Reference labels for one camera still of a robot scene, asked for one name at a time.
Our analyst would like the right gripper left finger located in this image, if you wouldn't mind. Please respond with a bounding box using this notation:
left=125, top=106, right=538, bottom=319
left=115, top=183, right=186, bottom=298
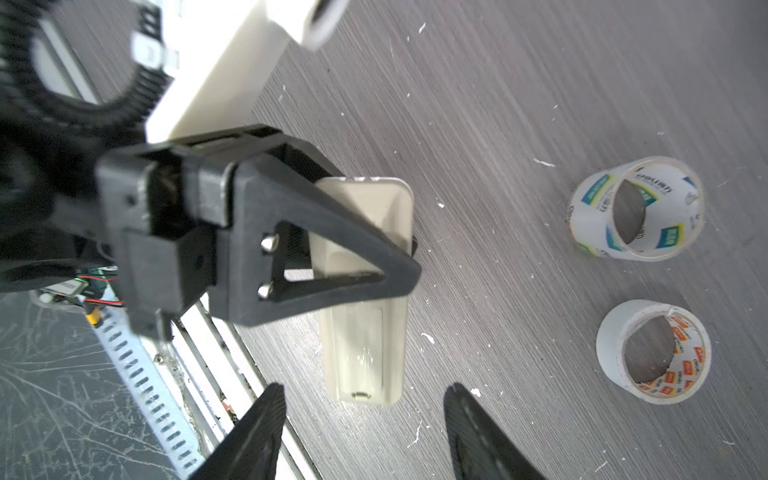
left=190, top=383, right=287, bottom=480

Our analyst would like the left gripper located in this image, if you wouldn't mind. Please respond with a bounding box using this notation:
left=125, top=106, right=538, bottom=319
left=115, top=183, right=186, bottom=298
left=95, top=125, right=422, bottom=339

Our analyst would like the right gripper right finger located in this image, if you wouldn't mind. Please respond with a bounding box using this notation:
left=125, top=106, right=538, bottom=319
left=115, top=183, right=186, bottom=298
left=443, top=383, right=545, bottom=480

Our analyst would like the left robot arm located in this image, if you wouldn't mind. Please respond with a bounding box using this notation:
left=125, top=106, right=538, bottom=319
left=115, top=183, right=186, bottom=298
left=1, top=1, right=421, bottom=339

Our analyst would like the beige masking tape roll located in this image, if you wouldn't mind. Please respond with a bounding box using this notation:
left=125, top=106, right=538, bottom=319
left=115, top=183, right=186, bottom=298
left=595, top=299, right=713, bottom=405

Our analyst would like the clear tape roll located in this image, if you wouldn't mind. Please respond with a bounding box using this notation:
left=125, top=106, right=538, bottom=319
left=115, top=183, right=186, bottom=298
left=566, top=156, right=706, bottom=262

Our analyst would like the white slotted cable duct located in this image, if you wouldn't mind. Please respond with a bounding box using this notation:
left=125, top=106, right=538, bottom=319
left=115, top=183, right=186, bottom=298
left=94, top=308, right=204, bottom=479

